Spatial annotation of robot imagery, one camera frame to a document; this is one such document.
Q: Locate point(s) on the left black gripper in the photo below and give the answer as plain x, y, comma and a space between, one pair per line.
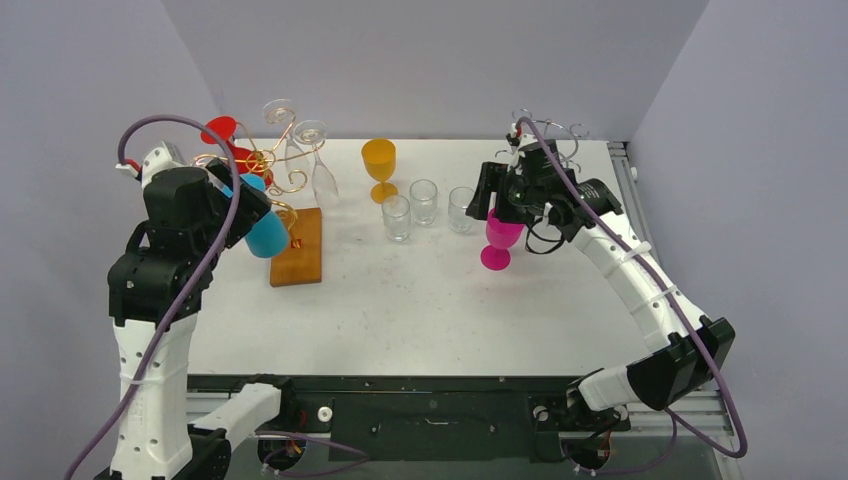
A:
251, 206

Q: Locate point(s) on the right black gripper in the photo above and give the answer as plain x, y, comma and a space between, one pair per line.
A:
494, 190

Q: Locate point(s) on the blue wine glass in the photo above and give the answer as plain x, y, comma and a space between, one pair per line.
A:
255, 222

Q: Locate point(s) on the pink wine glass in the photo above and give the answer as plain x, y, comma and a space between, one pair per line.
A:
501, 236

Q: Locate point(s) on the clear etched glass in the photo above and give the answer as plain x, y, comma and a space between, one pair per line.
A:
459, 200
424, 201
396, 215

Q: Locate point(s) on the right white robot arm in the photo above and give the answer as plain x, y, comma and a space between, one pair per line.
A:
685, 346

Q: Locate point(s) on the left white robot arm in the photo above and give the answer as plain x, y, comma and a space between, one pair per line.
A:
155, 295

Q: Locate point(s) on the red wine glass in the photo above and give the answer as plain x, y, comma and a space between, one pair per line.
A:
247, 161

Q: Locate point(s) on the clear wine glass back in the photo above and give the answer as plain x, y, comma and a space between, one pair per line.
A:
304, 140

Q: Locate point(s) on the wooden rack base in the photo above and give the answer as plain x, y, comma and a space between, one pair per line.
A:
301, 262

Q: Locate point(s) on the yellow plastic goblet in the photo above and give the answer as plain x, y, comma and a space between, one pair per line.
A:
379, 157

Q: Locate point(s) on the gold wire glass rack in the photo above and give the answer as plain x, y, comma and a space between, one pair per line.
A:
280, 112

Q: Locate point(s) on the chrome wire glass rack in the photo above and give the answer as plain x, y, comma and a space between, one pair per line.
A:
567, 139

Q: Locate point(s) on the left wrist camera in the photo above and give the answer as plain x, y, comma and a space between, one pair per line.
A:
163, 156

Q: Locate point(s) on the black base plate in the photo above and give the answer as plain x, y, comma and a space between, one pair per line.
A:
431, 418

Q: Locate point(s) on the aluminium rail frame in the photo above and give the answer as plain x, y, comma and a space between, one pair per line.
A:
694, 439

